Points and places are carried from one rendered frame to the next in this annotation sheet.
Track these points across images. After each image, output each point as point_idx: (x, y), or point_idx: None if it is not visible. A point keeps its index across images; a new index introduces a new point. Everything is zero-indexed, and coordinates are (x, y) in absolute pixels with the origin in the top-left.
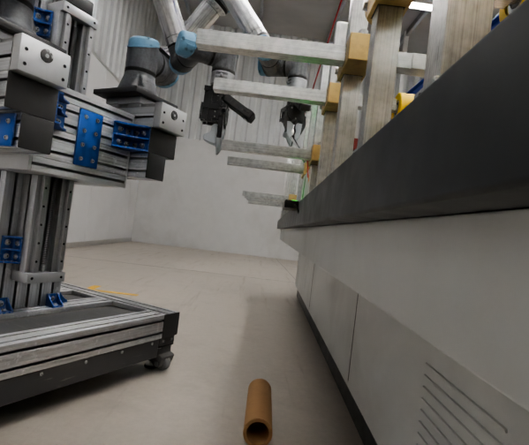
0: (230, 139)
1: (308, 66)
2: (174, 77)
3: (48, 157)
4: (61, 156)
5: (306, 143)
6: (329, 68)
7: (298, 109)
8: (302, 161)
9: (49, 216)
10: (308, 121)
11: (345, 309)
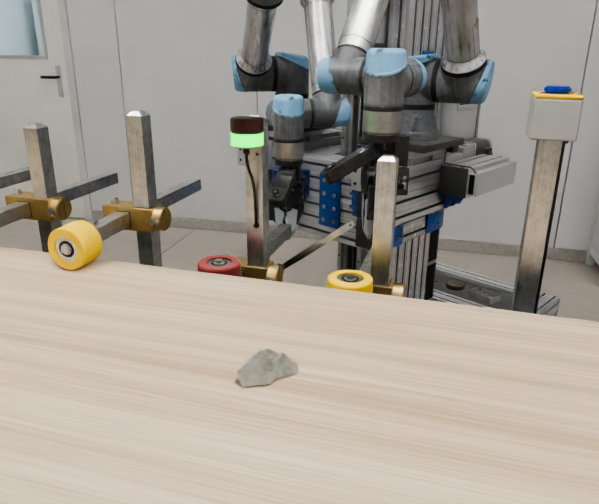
0: (277, 226)
1: (376, 80)
2: (469, 89)
3: (301, 218)
4: (310, 217)
5: (524, 223)
6: (154, 168)
7: (364, 172)
8: (517, 265)
9: (351, 264)
10: (533, 166)
11: None
